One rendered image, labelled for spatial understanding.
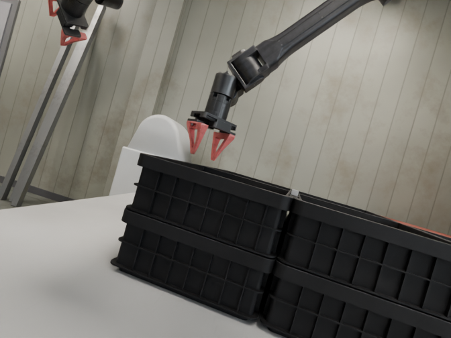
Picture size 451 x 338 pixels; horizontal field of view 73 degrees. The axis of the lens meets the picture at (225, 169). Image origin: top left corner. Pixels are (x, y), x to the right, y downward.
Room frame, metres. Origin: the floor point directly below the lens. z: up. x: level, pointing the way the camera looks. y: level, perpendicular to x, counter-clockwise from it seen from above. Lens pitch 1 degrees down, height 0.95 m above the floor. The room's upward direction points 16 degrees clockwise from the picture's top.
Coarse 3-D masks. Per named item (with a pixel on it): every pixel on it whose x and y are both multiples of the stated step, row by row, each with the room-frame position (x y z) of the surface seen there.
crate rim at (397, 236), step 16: (304, 208) 0.50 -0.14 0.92; (320, 208) 0.50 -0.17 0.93; (336, 224) 0.49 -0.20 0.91; (352, 224) 0.49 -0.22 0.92; (368, 224) 0.48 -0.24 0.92; (400, 224) 0.81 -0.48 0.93; (384, 240) 0.47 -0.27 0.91; (400, 240) 0.47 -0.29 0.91; (416, 240) 0.47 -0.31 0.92; (432, 240) 0.46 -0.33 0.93; (448, 256) 0.45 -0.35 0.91
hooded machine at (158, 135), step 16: (144, 128) 2.81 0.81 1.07; (160, 128) 2.79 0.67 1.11; (176, 128) 2.79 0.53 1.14; (144, 144) 2.80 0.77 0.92; (160, 144) 2.79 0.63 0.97; (176, 144) 2.77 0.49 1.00; (128, 160) 2.78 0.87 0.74; (128, 176) 2.78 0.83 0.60; (112, 192) 2.79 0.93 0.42; (128, 192) 2.77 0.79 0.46
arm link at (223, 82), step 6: (222, 72) 0.73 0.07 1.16; (228, 72) 0.74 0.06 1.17; (216, 78) 0.73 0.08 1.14; (222, 78) 0.72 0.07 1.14; (228, 78) 0.72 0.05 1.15; (234, 78) 0.73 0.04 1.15; (216, 84) 0.73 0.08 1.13; (222, 84) 0.72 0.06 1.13; (228, 84) 0.72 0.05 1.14; (234, 84) 0.73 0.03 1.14; (216, 90) 0.72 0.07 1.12; (222, 90) 0.72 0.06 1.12; (228, 90) 0.73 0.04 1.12; (234, 90) 0.74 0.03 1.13; (216, 96) 0.73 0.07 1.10; (228, 96) 0.73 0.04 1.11
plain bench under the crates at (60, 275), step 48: (0, 240) 0.57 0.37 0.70; (48, 240) 0.63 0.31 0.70; (96, 240) 0.71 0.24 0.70; (0, 288) 0.42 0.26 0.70; (48, 288) 0.46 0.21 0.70; (96, 288) 0.50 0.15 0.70; (144, 288) 0.54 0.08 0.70; (0, 336) 0.34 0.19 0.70; (48, 336) 0.36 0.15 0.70; (96, 336) 0.38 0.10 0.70; (144, 336) 0.41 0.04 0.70; (192, 336) 0.44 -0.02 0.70; (240, 336) 0.48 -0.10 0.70
